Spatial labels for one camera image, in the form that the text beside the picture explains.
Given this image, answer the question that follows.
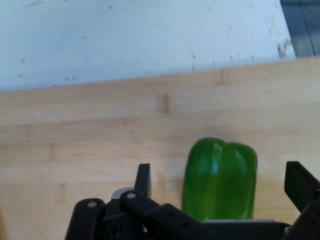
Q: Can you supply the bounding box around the green bell pepper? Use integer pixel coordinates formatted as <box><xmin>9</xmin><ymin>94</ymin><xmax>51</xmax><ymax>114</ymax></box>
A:
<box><xmin>181</xmin><ymin>137</ymin><xmax>259</xmax><ymax>224</ymax></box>

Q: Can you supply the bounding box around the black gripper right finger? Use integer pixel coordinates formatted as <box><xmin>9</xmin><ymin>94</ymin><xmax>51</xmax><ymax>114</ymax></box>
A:
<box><xmin>283</xmin><ymin>160</ymin><xmax>320</xmax><ymax>240</ymax></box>

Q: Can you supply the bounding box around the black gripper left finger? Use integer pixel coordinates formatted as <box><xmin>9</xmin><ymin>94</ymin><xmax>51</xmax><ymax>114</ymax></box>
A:
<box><xmin>64</xmin><ymin>163</ymin><xmax>221</xmax><ymax>240</ymax></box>

